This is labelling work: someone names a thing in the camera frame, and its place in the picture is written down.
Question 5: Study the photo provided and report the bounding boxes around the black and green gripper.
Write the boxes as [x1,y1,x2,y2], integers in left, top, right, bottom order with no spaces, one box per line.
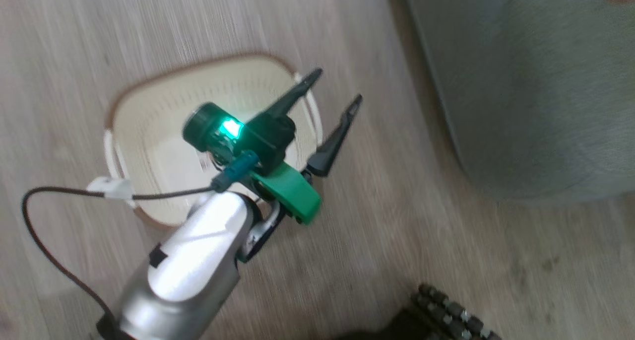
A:
[243,68,364,225]

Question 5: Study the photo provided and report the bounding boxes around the grey fabric sofa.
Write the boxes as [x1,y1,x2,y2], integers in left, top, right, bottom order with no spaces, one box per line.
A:
[402,0,635,204]

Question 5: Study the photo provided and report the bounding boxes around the white cable tag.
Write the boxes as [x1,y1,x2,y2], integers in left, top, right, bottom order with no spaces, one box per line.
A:
[87,176,134,202]

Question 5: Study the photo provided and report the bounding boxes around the teal cable connector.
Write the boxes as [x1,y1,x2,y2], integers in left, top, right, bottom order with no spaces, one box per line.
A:
[212,150,259,192]

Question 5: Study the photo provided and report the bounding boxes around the cream perforated laundry basket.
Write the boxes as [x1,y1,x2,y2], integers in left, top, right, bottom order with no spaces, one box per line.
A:
[103,54,324,230]

